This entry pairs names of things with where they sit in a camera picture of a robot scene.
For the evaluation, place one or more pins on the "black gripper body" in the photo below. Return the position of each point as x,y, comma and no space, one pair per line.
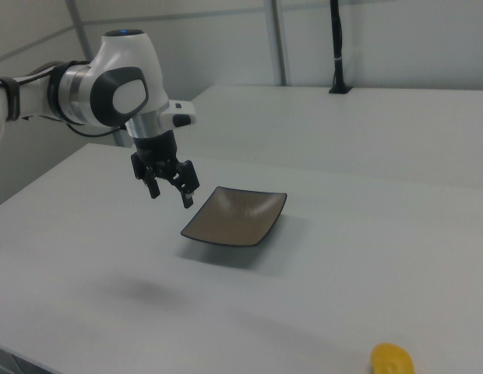
156,150

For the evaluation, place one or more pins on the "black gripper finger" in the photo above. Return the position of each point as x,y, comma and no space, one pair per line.
152,183
187,177

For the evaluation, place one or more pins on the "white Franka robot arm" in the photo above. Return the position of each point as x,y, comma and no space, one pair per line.
124,54

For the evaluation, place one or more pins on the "square brown ceramic plate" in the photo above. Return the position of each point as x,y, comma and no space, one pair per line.
233,218

